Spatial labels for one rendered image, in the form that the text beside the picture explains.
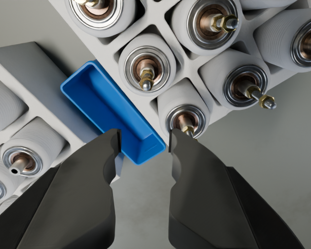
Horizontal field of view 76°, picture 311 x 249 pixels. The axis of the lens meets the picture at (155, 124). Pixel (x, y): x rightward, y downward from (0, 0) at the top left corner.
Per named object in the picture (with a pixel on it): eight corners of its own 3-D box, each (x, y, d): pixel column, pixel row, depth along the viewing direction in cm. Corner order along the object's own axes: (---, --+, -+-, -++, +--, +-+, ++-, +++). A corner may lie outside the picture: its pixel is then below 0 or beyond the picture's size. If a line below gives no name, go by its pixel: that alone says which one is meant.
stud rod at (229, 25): (209, 23, 28) (228, 24, 21) (214, 17, 28) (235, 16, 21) (214, 28, 28) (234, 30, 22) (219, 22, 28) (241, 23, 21)
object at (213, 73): (235, 77, 52) (273, 103, 36) (198, 88, 53) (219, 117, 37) (231, 39, 47) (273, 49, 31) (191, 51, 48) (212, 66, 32)
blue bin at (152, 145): (74, 74, 57) (57, 87, 47) (102, 50, 54) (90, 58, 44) (139, 145, 69) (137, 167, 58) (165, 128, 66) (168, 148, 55)
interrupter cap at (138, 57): (172, 89, 34) (172, 90, 34) (128, 94, 34) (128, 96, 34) (168, 42, 31) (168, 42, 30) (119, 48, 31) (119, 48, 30)
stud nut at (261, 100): (271, 105, 28) (274, 107, 28) (258, 108, 28) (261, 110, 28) (270, 92, 27) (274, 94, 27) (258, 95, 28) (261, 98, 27)
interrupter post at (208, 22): (199, 23, 30) (205, 23, 27) (212, 9, 29) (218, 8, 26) (210, 35, 30) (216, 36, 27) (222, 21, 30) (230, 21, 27)
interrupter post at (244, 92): (251, 90, 35) (260, 97, 32) (237, 94, 35) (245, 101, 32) (250, 77, 34) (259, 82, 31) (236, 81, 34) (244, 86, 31)
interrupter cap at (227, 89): (266, 100, 35) (268, 101, 35) (224, 110, 36) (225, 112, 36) (265, 57, 32) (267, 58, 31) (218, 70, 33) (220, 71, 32)
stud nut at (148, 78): (136, 79, 26) (136, 81, 25) (147, 72, 25) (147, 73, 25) (145, 91, 27) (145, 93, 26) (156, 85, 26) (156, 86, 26)
